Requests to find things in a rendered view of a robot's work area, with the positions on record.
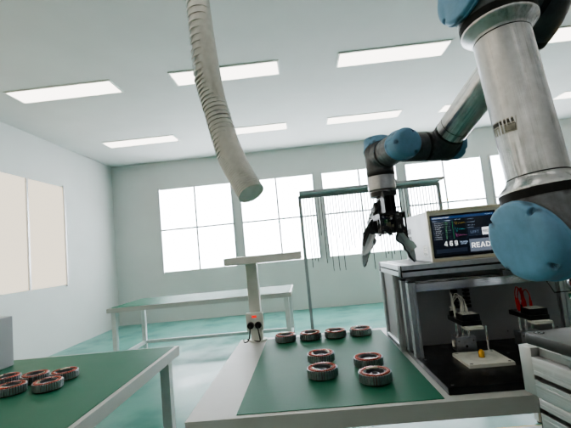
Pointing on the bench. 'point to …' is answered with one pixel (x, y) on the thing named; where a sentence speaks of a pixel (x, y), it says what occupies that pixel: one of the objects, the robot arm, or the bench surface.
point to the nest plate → (483, 359)
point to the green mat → (280, 403)
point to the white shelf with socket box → (255, 325)
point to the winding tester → (423, 237)
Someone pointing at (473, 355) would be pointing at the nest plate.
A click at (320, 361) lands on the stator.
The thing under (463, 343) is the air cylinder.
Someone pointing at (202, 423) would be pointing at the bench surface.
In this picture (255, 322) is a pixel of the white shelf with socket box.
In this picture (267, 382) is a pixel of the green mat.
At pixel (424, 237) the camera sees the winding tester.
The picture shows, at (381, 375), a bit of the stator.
